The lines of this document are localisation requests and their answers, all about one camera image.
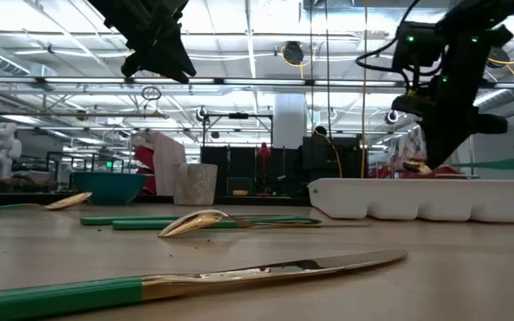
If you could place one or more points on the black partition panels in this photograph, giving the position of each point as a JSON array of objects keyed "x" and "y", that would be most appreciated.
[{"x": 239, "y": 165}]

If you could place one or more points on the black pipe rack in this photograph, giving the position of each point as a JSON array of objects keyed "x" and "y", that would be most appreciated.
[{"x": 237, "y": 115}]

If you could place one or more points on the teal bowl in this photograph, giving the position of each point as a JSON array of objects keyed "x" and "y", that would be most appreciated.
[{"x": 107, "y": 187}]

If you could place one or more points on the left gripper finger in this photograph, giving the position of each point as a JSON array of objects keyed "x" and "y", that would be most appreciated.
[
  {"x": 172, "y": 60},
  {"x": 134, "y": 64}
]

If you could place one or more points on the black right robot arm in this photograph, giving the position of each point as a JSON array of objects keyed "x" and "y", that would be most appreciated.
[{"x": 471, "y": 27}]

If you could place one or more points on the person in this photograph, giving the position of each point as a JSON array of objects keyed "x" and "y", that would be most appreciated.
[{"x": 320, "y": 130}]

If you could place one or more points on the red lamp on stand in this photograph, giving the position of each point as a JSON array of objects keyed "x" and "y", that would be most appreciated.
[{"x": 263, "y": 151}]

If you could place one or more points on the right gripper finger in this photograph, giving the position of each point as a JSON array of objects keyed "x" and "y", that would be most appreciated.
[{"x": 444, "y": 147}]

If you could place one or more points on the linked strip light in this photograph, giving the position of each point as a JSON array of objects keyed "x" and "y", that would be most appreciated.
[{"x": 83, "y": 80}]

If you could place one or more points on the white robot figure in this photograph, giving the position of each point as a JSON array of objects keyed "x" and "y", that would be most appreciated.
[{"x": 2, "y": 147}]

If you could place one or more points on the grey patterned mug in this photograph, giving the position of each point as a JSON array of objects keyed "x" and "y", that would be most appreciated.
[{"x": 194, "y": 185}]

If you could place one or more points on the green exit sign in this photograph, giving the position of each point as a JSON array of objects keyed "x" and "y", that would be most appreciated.
[{"x": 109, "y": 164}]

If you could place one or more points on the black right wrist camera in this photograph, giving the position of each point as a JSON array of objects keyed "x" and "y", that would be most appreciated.
[{"x": 408, "y": 104}]

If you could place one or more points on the red cart with white cover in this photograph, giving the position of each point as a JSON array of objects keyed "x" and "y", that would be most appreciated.
[{"x": 163, "y": 156}]

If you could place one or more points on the white cutlery organizer tray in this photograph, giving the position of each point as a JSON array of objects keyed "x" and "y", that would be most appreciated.
[{"x": 417, "y": 200}]

